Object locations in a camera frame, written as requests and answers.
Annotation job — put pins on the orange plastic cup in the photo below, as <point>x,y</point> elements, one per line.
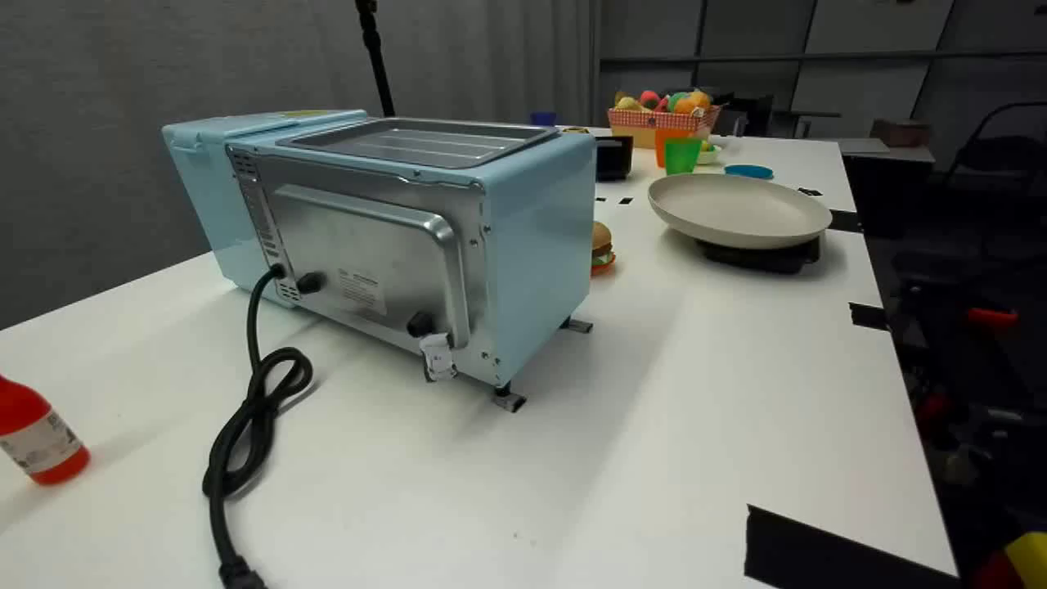
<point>673,130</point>

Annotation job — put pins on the small brown box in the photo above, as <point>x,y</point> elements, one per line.
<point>900,133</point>

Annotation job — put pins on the small black box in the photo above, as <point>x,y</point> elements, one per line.
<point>613,160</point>

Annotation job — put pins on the red toy fruit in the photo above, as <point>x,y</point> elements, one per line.
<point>653,101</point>

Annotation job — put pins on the beige round plate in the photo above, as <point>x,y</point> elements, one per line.
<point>738,208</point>

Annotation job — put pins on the green plastic cup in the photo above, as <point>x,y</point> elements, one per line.
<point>685,160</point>

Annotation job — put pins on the yellow and red object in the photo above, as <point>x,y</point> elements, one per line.
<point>1017,560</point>

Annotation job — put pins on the red bottle white label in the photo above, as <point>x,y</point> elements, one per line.
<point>37,443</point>

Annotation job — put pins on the black scale base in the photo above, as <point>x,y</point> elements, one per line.
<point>762,260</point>

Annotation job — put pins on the light blue toaster oven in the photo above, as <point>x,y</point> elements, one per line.
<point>534,249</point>

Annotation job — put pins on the yellow toy fruit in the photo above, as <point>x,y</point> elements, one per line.
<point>627,103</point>

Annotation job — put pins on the orange toy fruit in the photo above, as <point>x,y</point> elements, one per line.
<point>697,103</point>

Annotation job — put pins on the black tape strip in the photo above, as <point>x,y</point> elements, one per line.
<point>868,317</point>
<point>846,222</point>

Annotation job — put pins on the toy burger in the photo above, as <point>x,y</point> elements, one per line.
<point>603,249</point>

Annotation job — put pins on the black office chair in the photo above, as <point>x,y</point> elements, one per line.
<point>1002,164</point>

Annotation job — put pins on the black tripod pole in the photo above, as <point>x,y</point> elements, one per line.
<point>373,53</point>

